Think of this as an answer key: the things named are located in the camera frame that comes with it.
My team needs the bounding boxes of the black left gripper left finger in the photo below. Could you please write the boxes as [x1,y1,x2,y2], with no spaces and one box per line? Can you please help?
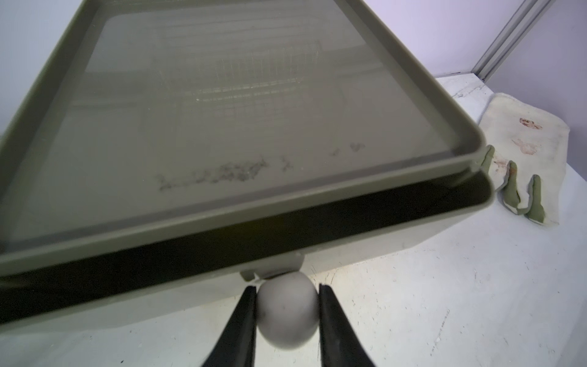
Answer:
[202,286,257,367]

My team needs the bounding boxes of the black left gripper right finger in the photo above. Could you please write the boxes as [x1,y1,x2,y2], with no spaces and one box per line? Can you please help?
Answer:
[319,284,375,366]

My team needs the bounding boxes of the olive white yellow drawer cabinet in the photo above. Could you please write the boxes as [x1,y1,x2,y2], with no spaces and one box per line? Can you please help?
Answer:
[1,1,485,275]

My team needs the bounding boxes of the aluminium frame rail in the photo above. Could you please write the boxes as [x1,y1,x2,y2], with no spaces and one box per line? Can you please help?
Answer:
[472,0,555,81]

